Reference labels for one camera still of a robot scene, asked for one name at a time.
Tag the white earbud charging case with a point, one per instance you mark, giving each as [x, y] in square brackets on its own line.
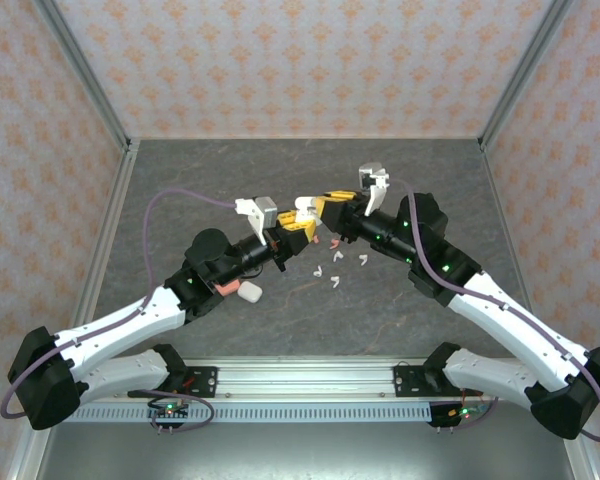
[250, 292]
[305, 202]

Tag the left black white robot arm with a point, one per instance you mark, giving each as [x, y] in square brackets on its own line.
[130, 330]

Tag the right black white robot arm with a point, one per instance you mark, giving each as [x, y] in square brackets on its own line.
[500, 330]

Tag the pink earbud charging case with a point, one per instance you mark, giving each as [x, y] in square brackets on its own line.
[228, 290]

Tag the grey metal panel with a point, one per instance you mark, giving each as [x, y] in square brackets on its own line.
[300, 450]

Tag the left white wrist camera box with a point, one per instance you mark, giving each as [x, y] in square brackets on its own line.
[265, 207]

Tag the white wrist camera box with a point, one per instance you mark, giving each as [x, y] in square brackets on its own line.
[372, 172]
[265, 207]

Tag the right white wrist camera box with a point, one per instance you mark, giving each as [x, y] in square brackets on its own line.
[372, 172]

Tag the aluminium table side rail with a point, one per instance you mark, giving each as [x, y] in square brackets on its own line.
[503, 200]
[115, 200]

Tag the aluminium mounting rail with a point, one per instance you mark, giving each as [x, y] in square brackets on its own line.
[305, 380]

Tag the aluminium frame post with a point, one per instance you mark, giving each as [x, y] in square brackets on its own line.
[87, 75]
[522, 75]

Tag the aluminium frame bar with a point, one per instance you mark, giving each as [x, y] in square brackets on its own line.
[592, 465]
[27, 460]

